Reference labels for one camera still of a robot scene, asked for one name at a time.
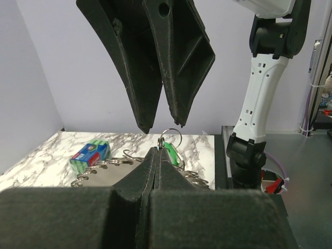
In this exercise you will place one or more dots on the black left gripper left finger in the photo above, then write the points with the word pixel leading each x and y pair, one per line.
pixel 83 217

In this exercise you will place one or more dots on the blue green sponge pack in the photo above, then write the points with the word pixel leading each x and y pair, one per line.
pixel 89 155

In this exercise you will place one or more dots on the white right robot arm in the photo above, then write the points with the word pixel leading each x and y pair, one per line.
pixel 278 34

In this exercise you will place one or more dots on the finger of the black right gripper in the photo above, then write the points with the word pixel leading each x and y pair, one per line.
pixel 125 32
pixel 183 50

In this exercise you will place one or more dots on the aluminium frame rail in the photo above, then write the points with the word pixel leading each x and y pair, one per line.
pixel 321 61

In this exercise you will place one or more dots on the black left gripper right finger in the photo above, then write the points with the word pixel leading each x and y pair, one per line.
pixel 183 217

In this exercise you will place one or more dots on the green tagged key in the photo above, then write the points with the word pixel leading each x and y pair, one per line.
pixel 175 157

